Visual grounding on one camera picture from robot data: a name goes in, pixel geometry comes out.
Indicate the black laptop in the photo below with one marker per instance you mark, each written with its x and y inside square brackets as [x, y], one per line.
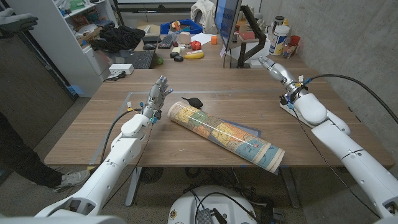
[141, 59]

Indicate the white power strip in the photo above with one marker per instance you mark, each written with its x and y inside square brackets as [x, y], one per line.
[121, 69]

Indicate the person's gloved hand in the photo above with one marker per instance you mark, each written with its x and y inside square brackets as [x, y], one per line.
[15, 22]

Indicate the orange cube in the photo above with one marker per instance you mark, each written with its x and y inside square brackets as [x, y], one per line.
[214, 40]

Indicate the grey metal table leg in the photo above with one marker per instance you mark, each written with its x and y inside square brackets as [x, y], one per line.
[133, 186]
[289, 186]

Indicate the black crumpled clothing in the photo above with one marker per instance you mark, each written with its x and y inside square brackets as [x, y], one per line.
[121, 37]

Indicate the red crumpled object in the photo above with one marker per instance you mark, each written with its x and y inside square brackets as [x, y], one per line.
[196, 45]

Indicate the person's leg black trousers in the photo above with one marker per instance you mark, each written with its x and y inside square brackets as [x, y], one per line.
[18, 149]

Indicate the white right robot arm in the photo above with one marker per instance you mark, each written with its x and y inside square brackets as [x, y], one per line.
[342, 137]

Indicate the red book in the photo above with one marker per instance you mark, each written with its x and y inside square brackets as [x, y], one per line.
[247, 35]

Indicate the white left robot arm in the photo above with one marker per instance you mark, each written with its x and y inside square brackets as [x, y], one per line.
[124, 149]

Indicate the dark wood cabinet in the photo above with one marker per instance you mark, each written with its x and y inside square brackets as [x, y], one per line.
[31, 93]

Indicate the computer monitor blue screen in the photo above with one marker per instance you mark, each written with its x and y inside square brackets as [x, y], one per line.
[227, 18]

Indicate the red cup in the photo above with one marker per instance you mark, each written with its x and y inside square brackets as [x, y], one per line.
[295, 40]

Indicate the yellow banana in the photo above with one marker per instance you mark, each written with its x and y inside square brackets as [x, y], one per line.
[194, 55]

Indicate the white sneaker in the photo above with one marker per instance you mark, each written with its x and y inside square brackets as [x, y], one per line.
[73, 180]

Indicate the white flat box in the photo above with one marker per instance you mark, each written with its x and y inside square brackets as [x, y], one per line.
[253, 64]

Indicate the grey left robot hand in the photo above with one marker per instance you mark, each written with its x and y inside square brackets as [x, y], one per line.
[155, 99]

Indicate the white jacket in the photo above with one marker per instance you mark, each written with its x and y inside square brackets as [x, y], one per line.
[203, 12]

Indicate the clear glass jar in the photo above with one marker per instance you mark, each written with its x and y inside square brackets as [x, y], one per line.
[288, 50]

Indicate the black oval pebble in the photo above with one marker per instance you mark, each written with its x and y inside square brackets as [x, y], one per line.
[178, 58]
[174, 54]

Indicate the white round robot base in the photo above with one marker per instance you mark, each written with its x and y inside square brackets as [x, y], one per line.
[186, 208]

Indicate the black round fan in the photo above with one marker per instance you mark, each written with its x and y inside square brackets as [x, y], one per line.
[151, 175]

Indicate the black keyboard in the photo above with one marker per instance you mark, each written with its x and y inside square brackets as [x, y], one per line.
[166, 41]

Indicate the white speckled pen bag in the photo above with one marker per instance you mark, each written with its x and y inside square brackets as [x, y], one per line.
[291, 112]

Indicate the white shelf unit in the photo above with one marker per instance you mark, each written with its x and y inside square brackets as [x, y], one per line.
[62, 46]

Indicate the beige cup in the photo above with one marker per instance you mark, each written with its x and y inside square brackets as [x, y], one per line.
[185, 38]

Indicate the rolled colourful map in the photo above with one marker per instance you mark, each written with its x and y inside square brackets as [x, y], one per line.
[224, 133]

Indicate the black rubber air blower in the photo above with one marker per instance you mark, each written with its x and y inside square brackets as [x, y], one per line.
[196, 102]

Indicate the black power plug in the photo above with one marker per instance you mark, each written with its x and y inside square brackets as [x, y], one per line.
[119, 75]

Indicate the white wipes canister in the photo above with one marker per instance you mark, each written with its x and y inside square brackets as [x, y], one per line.
[278, 40]

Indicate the black computer mouse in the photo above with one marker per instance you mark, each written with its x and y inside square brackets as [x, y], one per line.
[149, 46]

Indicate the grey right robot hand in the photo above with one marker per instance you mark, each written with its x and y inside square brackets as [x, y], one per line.
[281, 74]

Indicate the dark lidded bottle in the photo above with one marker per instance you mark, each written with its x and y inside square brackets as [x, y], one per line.
[279, 21]

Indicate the blue plastic bin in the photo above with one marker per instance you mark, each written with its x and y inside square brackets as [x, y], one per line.
[194, 28]

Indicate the white paper sheet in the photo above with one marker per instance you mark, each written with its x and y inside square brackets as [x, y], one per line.
[202, 38]

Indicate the green ball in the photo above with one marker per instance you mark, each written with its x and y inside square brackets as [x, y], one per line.
[160, 61]

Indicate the cream block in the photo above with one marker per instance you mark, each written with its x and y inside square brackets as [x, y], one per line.
[176, 50]

